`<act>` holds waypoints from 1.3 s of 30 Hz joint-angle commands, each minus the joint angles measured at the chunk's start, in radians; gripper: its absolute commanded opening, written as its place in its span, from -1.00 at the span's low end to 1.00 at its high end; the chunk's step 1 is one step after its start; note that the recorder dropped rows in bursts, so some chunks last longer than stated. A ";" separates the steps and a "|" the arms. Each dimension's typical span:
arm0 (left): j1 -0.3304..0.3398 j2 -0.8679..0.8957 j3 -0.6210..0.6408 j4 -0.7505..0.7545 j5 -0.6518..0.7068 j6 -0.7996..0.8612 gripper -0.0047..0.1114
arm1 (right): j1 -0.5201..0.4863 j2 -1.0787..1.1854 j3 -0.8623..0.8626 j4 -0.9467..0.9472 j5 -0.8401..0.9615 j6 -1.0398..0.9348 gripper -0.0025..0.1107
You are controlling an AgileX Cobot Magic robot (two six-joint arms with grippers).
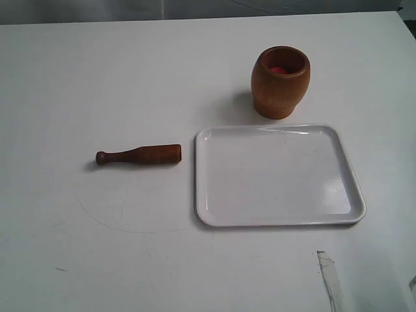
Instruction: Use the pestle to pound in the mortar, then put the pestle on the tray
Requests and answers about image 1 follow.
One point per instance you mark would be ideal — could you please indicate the clear tape strip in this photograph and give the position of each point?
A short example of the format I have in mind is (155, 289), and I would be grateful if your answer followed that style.
(331, 281)

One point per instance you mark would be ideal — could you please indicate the brown wooden pestle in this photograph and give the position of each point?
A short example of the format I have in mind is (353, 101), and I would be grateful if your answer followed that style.
(144, 155)

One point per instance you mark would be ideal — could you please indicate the white rectangular plastic tray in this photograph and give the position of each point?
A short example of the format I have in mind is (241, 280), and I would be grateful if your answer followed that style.
(274, 175)

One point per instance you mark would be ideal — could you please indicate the red object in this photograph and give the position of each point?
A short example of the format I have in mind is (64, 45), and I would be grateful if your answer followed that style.
(279, 70)

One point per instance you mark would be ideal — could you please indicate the brown wooden mortar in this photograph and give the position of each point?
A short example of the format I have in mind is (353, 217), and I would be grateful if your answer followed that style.
(275, 95)

